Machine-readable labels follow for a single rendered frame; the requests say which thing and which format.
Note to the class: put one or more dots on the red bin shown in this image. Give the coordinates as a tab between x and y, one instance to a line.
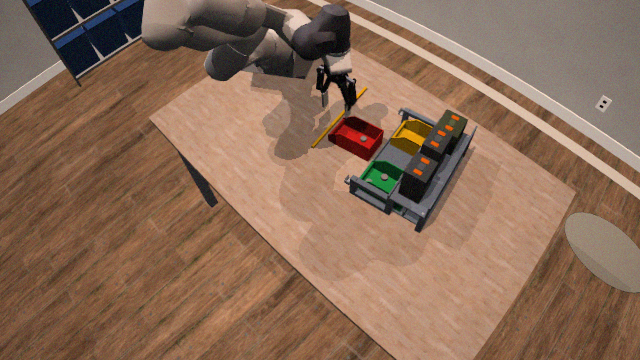
353	128

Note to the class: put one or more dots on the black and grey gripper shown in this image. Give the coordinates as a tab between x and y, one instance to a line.
338	79

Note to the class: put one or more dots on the green open bin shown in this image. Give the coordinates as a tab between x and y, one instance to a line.
379	168

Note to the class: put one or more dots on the yellow open bin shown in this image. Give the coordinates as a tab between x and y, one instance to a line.
410	136

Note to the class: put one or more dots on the orange bar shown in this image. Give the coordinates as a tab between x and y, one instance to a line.
335	121

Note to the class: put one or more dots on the grey metal shelf rack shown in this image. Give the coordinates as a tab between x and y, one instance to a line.
401	159

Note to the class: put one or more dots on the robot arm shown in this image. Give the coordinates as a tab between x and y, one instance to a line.
169	24

